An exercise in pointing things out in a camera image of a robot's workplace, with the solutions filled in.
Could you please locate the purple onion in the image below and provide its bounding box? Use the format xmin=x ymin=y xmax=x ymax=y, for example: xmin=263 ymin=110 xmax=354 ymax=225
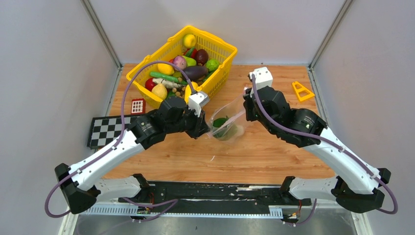
xmin=172 ymin=55 xmax=187 ymax=70

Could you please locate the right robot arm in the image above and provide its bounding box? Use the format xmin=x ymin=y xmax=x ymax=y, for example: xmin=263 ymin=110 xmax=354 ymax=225
xmin=243 ymin=86 xmax=391 ymax=213

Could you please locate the light green round fruit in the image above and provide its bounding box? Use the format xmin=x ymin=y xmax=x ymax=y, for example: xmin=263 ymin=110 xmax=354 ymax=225
xmin=205 ymin=59 xmax=221 ymax=72

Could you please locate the yellow triangle toy block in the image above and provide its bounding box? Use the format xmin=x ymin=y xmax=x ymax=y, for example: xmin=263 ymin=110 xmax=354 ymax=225
xmin=292 ymin=81 xmax=315 ymax=102

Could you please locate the clear zip top bag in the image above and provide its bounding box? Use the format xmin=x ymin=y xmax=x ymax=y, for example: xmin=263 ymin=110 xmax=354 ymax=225
xmin=208 ymin=95 xmax=251 ymax=144

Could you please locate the beige pear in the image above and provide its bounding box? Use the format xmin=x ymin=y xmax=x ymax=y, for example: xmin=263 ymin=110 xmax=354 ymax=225
xmin=151 ymin=84 xmax=168 ymax=100

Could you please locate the black white checkerboard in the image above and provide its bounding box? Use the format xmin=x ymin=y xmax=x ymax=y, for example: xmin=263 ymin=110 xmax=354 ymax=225
xmin=86 ymin=116 xmax=122 ymax=150

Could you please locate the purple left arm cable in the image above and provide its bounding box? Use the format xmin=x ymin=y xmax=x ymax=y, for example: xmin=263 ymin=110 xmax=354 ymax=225
xmin=44 ymin=60 xmax=198 ymax=218

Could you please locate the green white bok choy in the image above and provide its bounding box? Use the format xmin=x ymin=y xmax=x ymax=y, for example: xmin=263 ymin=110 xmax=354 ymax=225
xmin=212 ymin=117 xmax=238 ymax=141

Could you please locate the green cucumber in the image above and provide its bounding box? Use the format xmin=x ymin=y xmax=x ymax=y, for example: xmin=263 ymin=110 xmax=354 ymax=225
xmin=149 ymin=71 xmax=187 ymax=85

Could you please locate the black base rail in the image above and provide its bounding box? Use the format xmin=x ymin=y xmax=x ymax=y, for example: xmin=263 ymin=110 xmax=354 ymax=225
xmin=131 ymin=181 xmax=311 ymax=215

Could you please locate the red window toy block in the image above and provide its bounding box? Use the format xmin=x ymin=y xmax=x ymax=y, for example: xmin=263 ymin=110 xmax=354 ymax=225
xmin=130 ymin=98 xmax=146 ymax=115

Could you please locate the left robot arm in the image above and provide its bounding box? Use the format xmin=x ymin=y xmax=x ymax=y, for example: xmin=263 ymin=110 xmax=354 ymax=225
xmin=54 ymin=92 xmax=209 ymax=214

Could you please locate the yellow green lime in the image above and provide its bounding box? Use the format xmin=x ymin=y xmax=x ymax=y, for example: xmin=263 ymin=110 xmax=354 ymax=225
xmin=183 ymin=34 xmax=197 ymax=48

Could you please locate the yellow plastic basket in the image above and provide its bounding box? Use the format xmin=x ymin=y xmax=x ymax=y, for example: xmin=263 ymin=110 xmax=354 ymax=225
xmin=126 ymin=25 xmax=237 ymax=109

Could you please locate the dark purple eggplant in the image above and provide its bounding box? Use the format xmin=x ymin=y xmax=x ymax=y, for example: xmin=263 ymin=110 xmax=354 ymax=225
xmin=183 ymin=66 xmax=209 ymax=81

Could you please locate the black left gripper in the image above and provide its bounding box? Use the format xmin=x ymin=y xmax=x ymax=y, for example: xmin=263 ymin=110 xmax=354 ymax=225
xmin=166 ymin=105 xmax=212 ymax=140

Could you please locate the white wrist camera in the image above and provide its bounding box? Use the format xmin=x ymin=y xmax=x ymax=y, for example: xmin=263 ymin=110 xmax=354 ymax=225
xmin=188 ymin=91 xmax=210 ymax=117
xmin=249 ymin=67 xmax=273 ymax=90

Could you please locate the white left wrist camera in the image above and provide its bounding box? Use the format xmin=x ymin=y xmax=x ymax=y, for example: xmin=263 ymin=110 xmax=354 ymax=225
xmin=188 ymin=91 xmax=210 ymax=117

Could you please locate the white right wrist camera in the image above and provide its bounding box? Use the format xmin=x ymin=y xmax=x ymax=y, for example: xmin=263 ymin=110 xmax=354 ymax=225
xmin=249 ymin=67 xmax=273 ymax=90

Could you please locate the yellow lemon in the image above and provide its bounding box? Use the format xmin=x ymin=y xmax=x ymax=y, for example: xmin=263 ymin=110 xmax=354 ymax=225
xmin=157 ymin=63 xmax=175 ymax=75

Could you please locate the dark red round fruit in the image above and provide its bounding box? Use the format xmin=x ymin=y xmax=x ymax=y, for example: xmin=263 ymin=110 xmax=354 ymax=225
xmin=194 ymin=49 xmax=209 ymax=66

